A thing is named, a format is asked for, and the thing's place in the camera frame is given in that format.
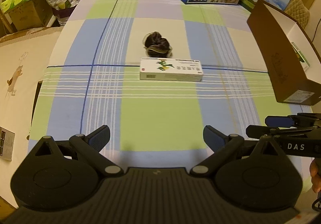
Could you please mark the checkered bed sheet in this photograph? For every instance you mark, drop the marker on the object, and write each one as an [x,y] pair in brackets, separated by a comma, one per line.
[92,79]

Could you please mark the right hand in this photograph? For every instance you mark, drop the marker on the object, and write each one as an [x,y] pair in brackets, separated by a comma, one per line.
[315,178]

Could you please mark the dark velvet scrunchie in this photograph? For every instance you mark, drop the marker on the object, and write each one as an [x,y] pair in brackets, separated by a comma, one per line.
[157,46]

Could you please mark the green white medicine box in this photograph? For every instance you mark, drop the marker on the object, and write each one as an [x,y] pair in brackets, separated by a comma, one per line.
[304,63]

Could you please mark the brown cardboard shoe box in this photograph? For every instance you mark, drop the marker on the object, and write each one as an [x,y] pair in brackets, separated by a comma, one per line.
[274,30]

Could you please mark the beige quilted chair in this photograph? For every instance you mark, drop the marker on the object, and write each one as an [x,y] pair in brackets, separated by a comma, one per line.
[297,10]

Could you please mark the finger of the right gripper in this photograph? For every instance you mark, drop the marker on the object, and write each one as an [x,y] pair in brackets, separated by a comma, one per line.
[255,131]
[280,121]

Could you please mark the white ointment box with bird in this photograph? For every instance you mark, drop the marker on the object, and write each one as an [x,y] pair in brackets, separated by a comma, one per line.
[170,69]

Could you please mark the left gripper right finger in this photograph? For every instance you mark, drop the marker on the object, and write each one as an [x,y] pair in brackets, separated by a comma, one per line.
[225,148]

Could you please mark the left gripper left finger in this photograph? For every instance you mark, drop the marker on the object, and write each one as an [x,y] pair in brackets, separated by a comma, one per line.
[88,147]

